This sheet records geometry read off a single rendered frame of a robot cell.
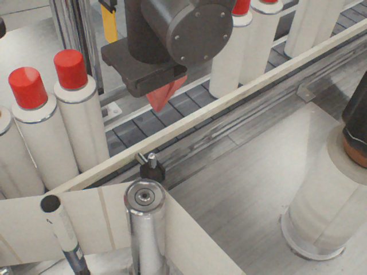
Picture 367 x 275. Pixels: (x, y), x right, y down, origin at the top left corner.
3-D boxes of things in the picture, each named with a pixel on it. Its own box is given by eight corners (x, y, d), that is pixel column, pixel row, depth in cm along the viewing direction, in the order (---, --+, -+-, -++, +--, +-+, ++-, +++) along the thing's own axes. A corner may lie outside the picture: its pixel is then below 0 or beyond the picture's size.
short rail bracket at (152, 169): (151, 210, 59) (149, 167, 49) (140, 197, 60) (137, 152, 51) (167, 200, 60) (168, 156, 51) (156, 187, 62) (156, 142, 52)
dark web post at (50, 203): (80, 285, 46) (44, 213, 32) (74, 273, 47) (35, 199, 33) (93, 276, 47) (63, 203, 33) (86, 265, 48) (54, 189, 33)
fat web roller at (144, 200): (144, 295, 46) (137, 228, 31) (124, 266, 48) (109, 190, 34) (174, 273, 48) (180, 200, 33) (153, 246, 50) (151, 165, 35)
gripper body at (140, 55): (207, 59, 43) (214, 0, 37) (131, 95, 39) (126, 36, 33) (174, 30, 46) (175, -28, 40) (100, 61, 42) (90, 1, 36)
